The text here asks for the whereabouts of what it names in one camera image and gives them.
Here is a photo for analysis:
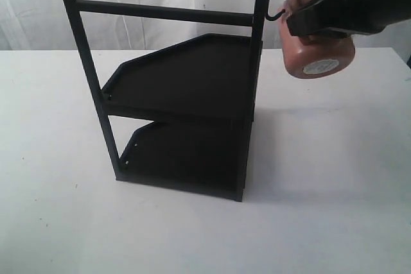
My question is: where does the black two-tier metal rack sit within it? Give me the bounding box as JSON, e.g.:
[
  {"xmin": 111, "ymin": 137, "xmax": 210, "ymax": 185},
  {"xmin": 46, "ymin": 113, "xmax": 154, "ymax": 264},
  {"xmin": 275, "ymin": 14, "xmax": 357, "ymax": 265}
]
[{"xmin": 63, "ymin": 0, "xmax": 269, "ymax": 201}]

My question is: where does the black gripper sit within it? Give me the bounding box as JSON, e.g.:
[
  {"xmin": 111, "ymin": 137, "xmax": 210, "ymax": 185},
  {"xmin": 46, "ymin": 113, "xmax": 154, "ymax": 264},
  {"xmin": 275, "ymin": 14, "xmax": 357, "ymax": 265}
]
[{"xmin": 286, "ymin": 0, "xmax": 410, "ymax": 39}]

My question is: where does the terracotta pink mug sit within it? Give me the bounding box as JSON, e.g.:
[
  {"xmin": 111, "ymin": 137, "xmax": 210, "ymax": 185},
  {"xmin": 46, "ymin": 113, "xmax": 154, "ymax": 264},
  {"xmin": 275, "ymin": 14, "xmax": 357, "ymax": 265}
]
[{"xmin": 277, "ymin": 0, "xmax": 355, "ymax": 79}]

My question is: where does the white backdrop curtain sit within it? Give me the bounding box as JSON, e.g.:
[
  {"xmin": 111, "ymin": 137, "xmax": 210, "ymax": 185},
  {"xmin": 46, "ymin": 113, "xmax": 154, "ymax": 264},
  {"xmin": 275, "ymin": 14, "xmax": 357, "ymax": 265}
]
[{"xmin": 1, "ymin": 0, "xmax": 255, "ymax": 50}]

